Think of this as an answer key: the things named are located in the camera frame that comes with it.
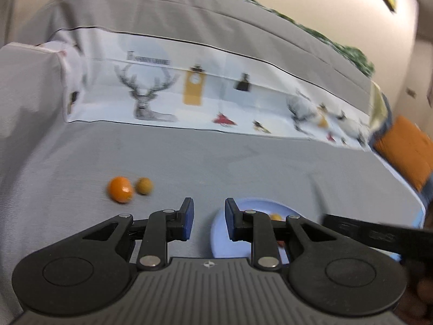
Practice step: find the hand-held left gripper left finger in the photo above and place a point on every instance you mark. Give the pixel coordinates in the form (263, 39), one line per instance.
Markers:
(187, 219)

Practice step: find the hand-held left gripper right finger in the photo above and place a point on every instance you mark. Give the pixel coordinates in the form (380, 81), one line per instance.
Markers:
(230, 219)

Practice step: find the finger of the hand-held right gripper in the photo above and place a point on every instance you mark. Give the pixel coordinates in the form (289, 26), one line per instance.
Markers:
(372, 235)

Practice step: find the light blue plate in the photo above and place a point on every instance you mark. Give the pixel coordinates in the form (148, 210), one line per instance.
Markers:
(220, 240)

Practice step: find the small yellow longan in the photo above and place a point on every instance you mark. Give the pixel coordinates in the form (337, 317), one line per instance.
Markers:
(144, 186)

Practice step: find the glossy orange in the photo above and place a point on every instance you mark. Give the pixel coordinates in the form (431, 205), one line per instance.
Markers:
(120, 190)

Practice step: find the grey sofa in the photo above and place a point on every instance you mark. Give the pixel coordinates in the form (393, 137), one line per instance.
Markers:
(203, 162)

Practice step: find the orange pillow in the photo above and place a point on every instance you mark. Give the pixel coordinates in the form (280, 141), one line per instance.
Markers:
(402, 149)

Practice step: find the deer printed sofa cloth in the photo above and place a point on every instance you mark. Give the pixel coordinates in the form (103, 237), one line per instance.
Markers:
(236, 108)

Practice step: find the pale yellow cloth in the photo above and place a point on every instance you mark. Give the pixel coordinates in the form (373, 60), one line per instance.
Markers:
(379, 105)

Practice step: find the wall outlet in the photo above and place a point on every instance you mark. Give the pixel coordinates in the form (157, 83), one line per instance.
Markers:
(411, 92)

